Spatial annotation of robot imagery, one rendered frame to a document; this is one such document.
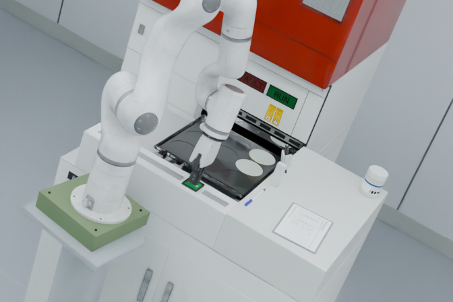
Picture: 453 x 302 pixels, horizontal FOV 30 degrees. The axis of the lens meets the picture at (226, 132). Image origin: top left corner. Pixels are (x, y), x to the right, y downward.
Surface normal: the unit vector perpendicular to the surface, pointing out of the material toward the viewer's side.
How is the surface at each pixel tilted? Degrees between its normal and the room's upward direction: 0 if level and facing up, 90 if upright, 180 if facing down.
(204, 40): 90
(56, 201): 2
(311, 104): 90
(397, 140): 90
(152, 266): 90
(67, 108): 0
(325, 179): 0
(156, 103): 62
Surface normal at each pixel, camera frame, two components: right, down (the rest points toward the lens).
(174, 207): -0.46, 0.32
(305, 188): 0.30, -0.83
